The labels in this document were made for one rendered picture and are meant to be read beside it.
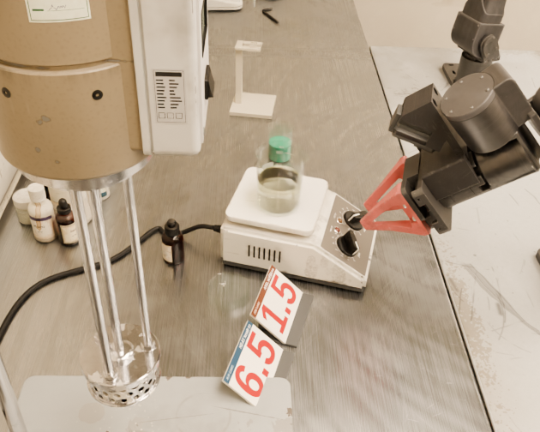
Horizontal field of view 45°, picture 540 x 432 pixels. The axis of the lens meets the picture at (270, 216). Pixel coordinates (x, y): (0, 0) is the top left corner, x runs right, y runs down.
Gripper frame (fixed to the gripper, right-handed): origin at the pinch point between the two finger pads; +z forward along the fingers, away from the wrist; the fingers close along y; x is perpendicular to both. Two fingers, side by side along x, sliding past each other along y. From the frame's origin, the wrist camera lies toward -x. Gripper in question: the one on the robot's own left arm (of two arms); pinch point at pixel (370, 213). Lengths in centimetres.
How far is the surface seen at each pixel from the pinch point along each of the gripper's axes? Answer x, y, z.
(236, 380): 0.6, 20.6, 14.8
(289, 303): 3.8, 6.0, 13.8
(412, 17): 29, -164, 24
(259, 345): 1.9, 14.7, 14.4
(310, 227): -1.2, -0.7, 8.3
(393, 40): 33, -162, 33
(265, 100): -6, -45, 26
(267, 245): -2.1, 0.7, 14.4
